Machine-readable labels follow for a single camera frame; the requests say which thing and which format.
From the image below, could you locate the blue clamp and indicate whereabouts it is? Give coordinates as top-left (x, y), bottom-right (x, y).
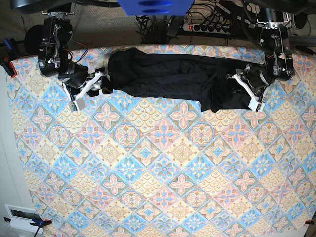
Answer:
top-left (3, 217), bottom-right (52, 229)
top-left (3, 38), bottom-right (16, 54)

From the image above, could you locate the white power strip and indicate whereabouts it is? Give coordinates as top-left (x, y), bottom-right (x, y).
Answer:
top-left (182, 23), bottom-right (229, 34)

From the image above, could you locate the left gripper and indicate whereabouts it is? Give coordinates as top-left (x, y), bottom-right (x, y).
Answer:
top-left (226, 63), bottom-right (274, 103)

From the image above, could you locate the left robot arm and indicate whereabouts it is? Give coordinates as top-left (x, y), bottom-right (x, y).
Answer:
top-left (222, 0), bottom-right (316, 102)

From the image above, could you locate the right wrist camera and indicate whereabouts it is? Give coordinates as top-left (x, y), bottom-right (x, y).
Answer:
top-left (68, 98), bottom-right (85, 112)

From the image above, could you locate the patterned tablecloth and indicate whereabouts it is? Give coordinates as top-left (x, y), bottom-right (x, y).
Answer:
top-left (6, 53), bottom-right (316, 237)

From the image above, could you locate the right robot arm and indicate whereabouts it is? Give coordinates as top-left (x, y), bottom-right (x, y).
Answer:
top-left (10, 0), bottom-right (113, 102)

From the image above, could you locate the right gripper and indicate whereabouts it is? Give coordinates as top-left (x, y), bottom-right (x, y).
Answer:
top-left (59, 65), bottom-right (113, 101)

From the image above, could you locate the black round stool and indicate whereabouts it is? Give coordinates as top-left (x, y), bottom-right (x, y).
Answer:
top-left (24, 25), bottom-right (43, 55)

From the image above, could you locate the black orange clamp left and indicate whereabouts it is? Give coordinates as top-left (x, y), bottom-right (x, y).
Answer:
top-left (0, 57), bottom-right (17, 78)

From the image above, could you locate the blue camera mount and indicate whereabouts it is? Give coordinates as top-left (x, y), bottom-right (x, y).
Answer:
top-left (118, 0), bottom-right (194, 16)

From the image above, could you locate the white floor box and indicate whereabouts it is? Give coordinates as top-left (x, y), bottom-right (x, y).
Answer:
top-left (4, 204), bottom-right (40, 234)

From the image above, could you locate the blue clamp top left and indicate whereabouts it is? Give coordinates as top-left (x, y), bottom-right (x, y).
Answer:
top-left (3, 38), bottom-right (16, 54)

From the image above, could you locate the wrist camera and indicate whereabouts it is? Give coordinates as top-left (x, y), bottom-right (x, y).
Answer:
top-left (68, 98), bottom-right (85, 112)
top-left (248, 98), bottom-right (265, 112)

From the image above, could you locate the orange clamp bottom right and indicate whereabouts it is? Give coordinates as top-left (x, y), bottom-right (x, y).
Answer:
top-left (305, 220), bottom-right (315, 225)

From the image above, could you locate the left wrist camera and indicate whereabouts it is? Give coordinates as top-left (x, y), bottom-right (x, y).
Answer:
top-left (248, 98), bottom-right (265, 112)

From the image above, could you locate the blue clamp bottom left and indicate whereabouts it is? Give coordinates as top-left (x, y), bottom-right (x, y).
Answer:
top-left (3, 217), bottom-right (52, 229)

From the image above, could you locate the black t-shirt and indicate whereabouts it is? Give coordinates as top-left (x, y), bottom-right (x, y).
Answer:
top-left (108, 48), bottom-right (251, 113)

